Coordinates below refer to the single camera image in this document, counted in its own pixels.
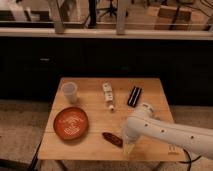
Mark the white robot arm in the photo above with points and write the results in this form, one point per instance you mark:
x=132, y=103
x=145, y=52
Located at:
x=141, y=122

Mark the dark red dried pepper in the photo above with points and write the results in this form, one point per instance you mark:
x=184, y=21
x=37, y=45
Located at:
x=113, y=139

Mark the clear plastic cup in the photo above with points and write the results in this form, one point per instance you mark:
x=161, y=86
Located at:
x=69, y=90

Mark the black rectangular case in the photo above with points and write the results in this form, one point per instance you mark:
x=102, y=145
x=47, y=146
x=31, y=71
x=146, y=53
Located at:
x=134, y=96

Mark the orange patterned plate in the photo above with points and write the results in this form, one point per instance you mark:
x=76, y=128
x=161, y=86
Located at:
x=71, y=123

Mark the beige wooden pusher tip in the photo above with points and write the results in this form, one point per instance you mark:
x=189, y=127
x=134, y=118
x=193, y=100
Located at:
x=127, y=148

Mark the cardboard box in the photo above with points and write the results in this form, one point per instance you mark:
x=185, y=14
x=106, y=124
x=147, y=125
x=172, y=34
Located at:
x=173, y=18

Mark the black office chair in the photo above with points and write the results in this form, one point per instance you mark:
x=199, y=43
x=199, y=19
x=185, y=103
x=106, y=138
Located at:
x=110, y=10

